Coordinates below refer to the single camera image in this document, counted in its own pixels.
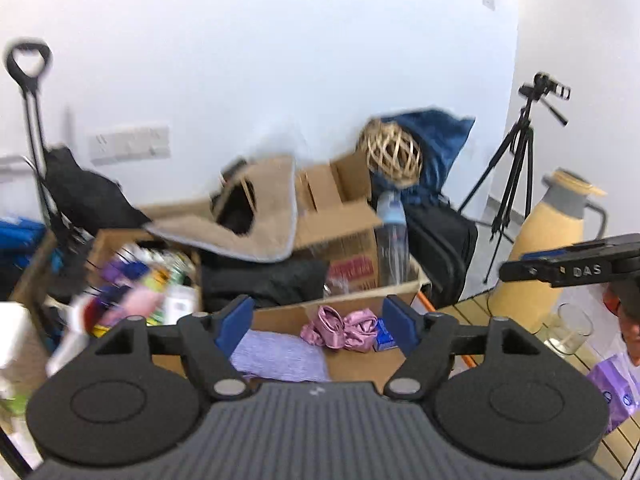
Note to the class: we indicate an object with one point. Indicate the white plastic bottle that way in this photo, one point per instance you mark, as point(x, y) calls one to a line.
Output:
point(179, 302)

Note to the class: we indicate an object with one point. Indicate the white wall socket panel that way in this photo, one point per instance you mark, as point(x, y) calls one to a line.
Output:
point(130, 142)

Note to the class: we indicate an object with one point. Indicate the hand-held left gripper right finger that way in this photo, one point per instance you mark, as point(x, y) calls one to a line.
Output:
point(400, 327)

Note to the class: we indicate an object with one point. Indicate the clear bottle with blue cap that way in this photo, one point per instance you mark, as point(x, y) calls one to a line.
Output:
point(392, 240)

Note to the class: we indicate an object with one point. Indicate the black cloth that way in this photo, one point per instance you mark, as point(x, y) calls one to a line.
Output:
point(265, 280)

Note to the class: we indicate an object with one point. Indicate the large brown cardboard box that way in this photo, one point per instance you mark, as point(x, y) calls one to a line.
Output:
point(340, 225)

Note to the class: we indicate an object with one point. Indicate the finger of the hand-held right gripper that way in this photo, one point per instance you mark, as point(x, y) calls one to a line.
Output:
point(525, 269)

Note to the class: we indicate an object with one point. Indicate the black bag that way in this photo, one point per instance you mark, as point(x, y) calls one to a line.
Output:
point(90, 195)

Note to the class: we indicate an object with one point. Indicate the shallow brown cardboard box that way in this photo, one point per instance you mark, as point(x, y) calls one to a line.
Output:
point(107, 240)

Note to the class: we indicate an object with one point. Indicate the lavender knit cloth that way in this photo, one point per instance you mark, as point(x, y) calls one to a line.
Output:
point(280, 355)

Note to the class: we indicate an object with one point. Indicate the purple tissue pack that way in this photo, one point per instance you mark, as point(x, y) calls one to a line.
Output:
point(617, 385)

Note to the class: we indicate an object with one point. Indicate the glass candle jar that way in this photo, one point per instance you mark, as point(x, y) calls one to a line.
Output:
point(570, 330)

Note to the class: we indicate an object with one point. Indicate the blue plastic item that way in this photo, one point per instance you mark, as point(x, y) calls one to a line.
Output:
point(20, 235)

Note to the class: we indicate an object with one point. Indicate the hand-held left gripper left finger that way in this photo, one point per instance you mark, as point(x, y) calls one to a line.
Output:
point(235, 324)

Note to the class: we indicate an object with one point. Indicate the camera on tripod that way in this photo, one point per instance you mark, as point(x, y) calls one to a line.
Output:
point(542, 85)

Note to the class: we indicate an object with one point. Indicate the small blue packet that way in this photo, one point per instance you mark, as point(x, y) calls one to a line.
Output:
point(386, 336)

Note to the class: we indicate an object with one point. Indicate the pink satin scrunchie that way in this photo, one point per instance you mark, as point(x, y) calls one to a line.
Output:
point(322, 327)
point(360, 330)

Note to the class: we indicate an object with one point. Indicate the beige fleece mat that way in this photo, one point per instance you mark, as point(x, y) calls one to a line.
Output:
point(270, 200)

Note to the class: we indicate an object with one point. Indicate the person's right hand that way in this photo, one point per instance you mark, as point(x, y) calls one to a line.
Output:
point(632, 340)

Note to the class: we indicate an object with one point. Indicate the red cardboard box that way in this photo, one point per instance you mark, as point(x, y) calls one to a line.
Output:
point(360, 367)

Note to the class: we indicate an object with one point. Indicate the black suitcase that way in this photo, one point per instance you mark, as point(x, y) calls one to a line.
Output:
point(440, 245)

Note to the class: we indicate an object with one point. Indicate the wicker ball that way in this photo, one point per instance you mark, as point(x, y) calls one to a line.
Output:
point(390, 155)

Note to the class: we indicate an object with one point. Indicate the blue fabric bag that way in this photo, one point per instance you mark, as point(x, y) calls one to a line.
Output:
point(445, 145)

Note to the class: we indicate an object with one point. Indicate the yellow thermos jug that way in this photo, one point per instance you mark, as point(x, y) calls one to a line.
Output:
point(540, 230)

